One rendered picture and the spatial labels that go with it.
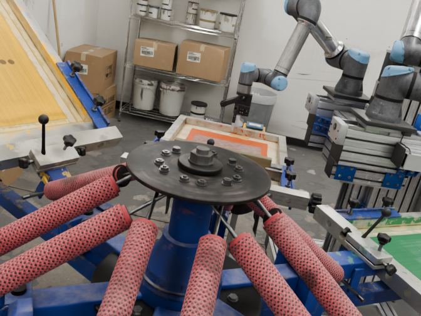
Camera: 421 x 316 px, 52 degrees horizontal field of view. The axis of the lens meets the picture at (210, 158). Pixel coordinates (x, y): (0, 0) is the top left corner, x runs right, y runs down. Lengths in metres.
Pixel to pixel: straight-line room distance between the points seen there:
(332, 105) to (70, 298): 1.82
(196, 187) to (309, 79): 4.69
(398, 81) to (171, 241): 1.33
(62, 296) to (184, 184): 0.36
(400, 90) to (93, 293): 1.48
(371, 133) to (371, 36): 3.54
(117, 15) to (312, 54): 2.41
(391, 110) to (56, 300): 1.52
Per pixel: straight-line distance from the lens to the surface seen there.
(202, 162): 0.86
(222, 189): 0.80
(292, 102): 5.47
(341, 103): 2.44
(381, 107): 1.99
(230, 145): 2.13
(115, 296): 0.71
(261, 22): 5.34
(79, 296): 0.97
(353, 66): 2.43
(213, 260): 0.73
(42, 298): 0.97
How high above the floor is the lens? 1.64
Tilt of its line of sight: 21 degrees down
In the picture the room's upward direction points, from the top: 11 degrees clockwise
